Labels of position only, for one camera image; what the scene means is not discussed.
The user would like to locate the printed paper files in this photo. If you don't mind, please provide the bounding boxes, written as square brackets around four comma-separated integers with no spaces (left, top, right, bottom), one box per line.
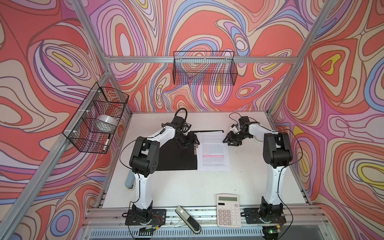
[196,131,231,172]

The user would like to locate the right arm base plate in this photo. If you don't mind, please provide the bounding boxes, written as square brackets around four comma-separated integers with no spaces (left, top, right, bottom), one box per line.
[243,208,287,225]

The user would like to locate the blue file folder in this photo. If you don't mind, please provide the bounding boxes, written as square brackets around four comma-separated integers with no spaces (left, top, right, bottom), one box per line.
[155,129,225,172]

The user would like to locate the grey black stapler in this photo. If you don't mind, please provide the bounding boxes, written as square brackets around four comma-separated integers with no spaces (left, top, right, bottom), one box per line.
[175,206,202,234]

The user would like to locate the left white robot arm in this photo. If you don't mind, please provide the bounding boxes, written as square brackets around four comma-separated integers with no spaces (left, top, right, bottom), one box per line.
[130,108,200,217]

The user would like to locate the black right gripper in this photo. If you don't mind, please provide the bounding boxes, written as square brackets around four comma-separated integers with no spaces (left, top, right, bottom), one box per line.
[223,130,253,146]

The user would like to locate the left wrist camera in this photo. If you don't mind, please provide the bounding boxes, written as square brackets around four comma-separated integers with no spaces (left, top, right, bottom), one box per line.
[182,123,192,134]

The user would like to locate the black wire basket back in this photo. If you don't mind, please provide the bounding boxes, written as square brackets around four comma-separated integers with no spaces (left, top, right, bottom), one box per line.
[173,51,238,86]

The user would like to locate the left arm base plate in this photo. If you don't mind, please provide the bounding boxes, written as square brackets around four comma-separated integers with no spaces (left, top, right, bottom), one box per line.
[122,209,167,226]

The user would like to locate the white desk calculator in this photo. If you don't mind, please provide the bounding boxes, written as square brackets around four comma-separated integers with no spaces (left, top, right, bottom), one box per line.
[217,194,242,229]

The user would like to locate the marker pen in basket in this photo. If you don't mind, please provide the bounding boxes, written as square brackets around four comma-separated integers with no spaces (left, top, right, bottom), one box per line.
[102,135,111,153]

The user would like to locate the black wire basket left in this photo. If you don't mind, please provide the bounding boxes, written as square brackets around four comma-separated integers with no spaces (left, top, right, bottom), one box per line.
[63,83,129,154]

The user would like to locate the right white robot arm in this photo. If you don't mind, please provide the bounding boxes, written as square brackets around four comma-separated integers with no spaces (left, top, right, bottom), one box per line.
[223,116,293,219]

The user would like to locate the black wire basket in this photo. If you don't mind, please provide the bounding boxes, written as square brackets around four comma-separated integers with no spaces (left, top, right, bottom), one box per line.
[173,51,238,86]
[63,83,129,154]

